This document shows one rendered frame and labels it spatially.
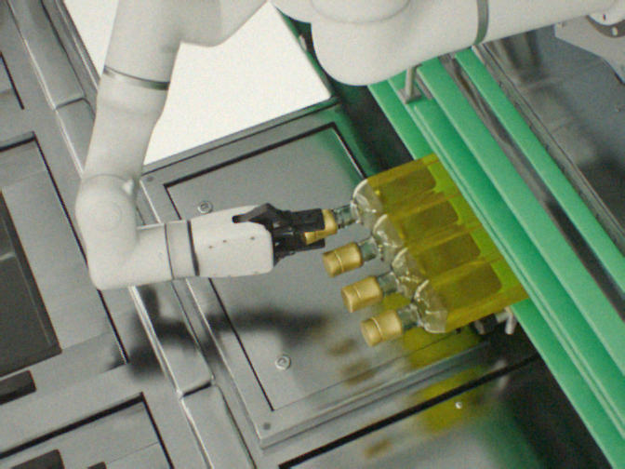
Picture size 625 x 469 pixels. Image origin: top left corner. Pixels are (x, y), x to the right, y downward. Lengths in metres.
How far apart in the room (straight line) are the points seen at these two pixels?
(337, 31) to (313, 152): 0.68
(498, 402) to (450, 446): 0.09
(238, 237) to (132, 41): 0.28
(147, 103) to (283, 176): 0.37
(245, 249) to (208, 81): 0.45
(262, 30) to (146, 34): 0.54
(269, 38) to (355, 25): 0.84
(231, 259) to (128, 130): 0.21
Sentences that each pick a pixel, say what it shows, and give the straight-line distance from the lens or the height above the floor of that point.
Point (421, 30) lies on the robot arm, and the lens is 1.13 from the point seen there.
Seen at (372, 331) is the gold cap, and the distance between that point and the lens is 1.43.
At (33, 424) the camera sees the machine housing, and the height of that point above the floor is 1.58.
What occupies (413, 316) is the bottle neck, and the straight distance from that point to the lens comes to 1.45.
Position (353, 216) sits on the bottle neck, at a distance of 1.53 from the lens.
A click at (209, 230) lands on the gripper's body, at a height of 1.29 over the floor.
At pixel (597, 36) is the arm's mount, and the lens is 1.30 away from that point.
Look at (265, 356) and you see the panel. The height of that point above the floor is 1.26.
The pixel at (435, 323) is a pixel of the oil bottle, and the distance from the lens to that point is 1.45.
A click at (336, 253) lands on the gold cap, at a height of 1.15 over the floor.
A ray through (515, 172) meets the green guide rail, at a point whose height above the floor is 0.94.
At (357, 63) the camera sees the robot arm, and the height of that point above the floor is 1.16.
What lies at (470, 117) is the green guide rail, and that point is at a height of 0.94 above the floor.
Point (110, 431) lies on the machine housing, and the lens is 1.60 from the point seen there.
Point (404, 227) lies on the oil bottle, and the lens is 1.50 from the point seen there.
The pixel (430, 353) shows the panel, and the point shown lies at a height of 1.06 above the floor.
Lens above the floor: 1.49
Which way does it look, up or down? 13 degrees down
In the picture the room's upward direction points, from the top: 111 degrees counter-clockwise
